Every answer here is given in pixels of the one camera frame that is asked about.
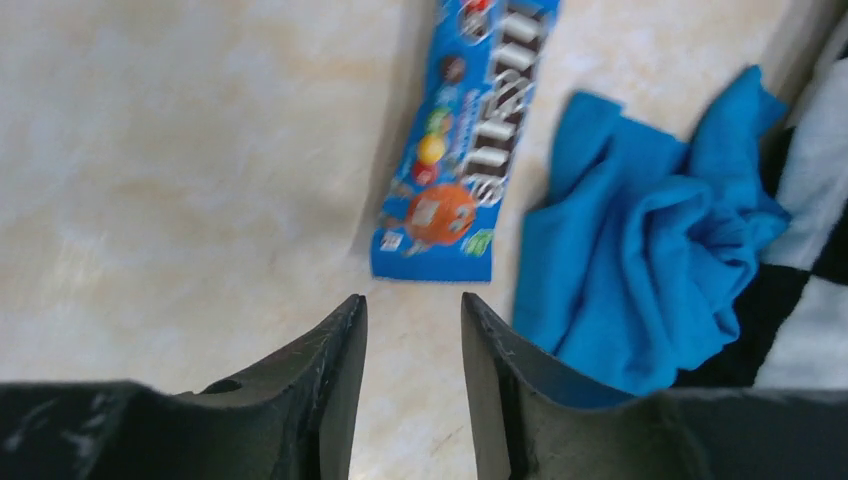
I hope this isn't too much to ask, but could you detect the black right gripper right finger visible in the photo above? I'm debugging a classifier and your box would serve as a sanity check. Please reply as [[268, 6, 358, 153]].
[[461, 293, 847, 479]]

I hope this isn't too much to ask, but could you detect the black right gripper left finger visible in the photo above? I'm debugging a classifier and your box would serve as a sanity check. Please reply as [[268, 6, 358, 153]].
[[1, 295, 368, 479]]

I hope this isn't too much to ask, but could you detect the blue candy bag back side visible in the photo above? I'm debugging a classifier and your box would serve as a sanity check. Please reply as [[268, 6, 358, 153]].
[[370, 0, 559, 283]]

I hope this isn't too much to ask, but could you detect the blue cloth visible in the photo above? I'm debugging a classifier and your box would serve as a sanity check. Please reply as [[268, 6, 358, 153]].
[[512, 66, 789, 396]]

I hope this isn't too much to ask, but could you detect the black white checkered pillow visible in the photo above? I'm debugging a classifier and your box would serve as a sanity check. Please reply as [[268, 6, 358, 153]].
[[675, 18, 847, 390]]

